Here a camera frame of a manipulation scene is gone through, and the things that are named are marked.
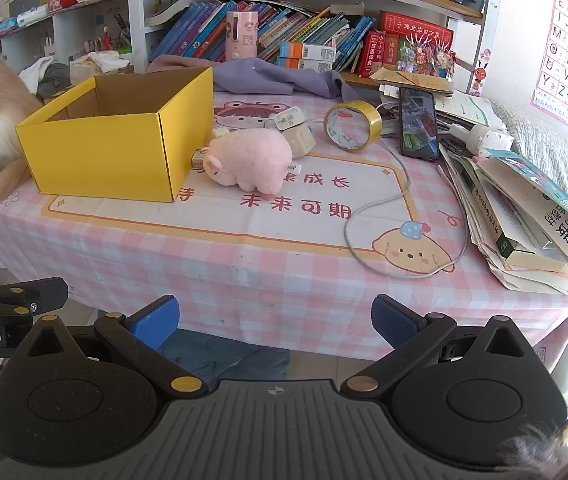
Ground red book set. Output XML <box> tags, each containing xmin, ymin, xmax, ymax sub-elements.
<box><xmin>356</xmin><ymin>30</ymin><xmax>399</xmax><ymax>78</ymax></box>

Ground white cloth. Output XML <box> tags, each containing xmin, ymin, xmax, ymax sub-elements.
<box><xmin>18</xmin><ymin>56</ymin><xmax>54</xmax><ymax>94</ymax></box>

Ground orange white carton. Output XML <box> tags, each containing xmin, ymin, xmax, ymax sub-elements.
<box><xmin>279</xmin><ymin>41</ymin><xmax>337</xmax><ymax>61</ymax></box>
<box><xmin>278</xmin><ymin>56</ymin><xmax>335</xmax><ymax>71</ymax></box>

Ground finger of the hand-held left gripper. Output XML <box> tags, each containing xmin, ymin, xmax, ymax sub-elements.
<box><xmin>0</xmin><ymin>276</ymin><xmax>69</xmax><ymax>318</ymax></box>

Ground white side shelf unit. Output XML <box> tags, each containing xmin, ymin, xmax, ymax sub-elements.
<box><xmin>0</xmin><ymin>0</ymin><xmax>132</xmax><ymax>77</ymax></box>

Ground purple cloth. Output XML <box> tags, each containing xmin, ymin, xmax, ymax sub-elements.
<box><xmin>148</xmin><ymin>55</ymin><xmax>379</xmax><ymax>103</ymax></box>

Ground cream cloth bundle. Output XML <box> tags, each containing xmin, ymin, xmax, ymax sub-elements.
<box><xmin>71</xmin><ymin>51</ymin><xmax>132</xmax><ymax>79</ymax></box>

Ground colourful acrylic figures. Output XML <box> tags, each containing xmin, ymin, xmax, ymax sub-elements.
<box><xmin>396</xmin><ymin>35</ymin><xmax>457</xmax><ymax>81</ymax></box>

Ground large red dictionary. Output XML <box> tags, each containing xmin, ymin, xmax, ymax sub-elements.
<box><xmin>379</xmin><ymin>10</ymin><xmax>455</xmax><ymax>47</ymax></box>

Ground grey cloth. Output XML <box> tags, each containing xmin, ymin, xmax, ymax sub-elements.
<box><xmin>38</xmin><ymin>62</ymin><xmax>72</xmax><ymax>99</ymax></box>

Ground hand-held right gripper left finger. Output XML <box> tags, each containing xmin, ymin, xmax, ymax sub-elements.
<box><xmin>14</xmin><ymin>295</ymin><xmax>209</xmax><ymax>400</ymax></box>

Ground pink cylindrical device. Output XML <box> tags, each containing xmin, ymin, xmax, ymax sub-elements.
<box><xmin>226</xmin><ymin>10</ymin><xmax>259</xmax><ymax>63</ymax></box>

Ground cartoon wall sticker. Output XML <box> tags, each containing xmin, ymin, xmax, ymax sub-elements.
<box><xmin>469</xmin><ymin>49</ymin><xmax>493</xmax><ymax>97</ymax></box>

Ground grey quilted blanket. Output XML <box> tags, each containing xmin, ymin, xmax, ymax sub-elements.
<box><xmin>489</xmin><ymin>102</ymin><xmax>568</xmax><ymax>201</ymax></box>

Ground black smartphone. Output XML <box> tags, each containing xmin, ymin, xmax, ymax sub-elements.
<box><xmin>399</xmin><ymin>87</ymin><xmax>440</xmax><ymax>161</ymax></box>

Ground cream white cube block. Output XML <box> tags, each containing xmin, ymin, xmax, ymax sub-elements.
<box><xmin>282</xmin><ymin>122</ymin><xmax>316</xmax><ymax>159</ymax></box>

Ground brown envelope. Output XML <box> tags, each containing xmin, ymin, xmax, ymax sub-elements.
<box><xmin>369</xmin><ymin>67</ymin><xmax>455</xmax><ymax>97</ymax></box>

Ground flat white labelled charger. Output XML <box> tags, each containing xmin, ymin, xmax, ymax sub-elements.
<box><xmin>266</xmin><ymin>106</ymin><xmax>309</xmax><ymax>132</ymax></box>

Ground white bottle by phone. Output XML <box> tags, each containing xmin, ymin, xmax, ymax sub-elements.
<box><xmin>450</xmin><ymin>122</ymin><xmax>514</xmax><ymax>157</ymax></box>

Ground grey fur trim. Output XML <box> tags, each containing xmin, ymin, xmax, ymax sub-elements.
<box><xmin>499</xmin><ymin>405</ymin><xmax>568</xmax><ymax>472</ymax></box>

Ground row of colourful books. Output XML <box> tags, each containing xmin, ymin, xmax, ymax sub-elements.
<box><xmin>150</xmin><ymin>1</ymin><xmax>377</xmax><ymax>73</ymax></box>

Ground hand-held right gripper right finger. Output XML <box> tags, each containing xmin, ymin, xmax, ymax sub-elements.
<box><xmin>341</xmin><ymin>294</ymin><xmax>549</xmax><ymax>400</ymax></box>

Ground pink plush pig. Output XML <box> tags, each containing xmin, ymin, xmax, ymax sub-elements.
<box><xmin>202</xmin><ymin>128</ymin><xmax>293</xmax><ymax>200</ymax></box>

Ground stack of books and papers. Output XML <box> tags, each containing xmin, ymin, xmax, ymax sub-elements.
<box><xmin>434</xmin><ymin>91</ymin><xmax>568</xmax><ymax>296</ymax></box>

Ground white charging cable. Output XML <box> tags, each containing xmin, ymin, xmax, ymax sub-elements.
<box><xmin>344</xmin><ymin>132</ymin><xmax>470</xmax><ymax>279</ymax></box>

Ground teal cover book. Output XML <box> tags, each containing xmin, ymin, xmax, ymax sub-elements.
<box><xmin>474</xmin><ymin>150</ymin><xmax>568</xmax><ymax>268</ymax></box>

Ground yellow cardboard box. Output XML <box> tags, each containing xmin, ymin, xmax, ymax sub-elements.
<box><xmin>15</xmin><ymin>66</ymin><xmax>215</xmax><ymax>203</ymax></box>

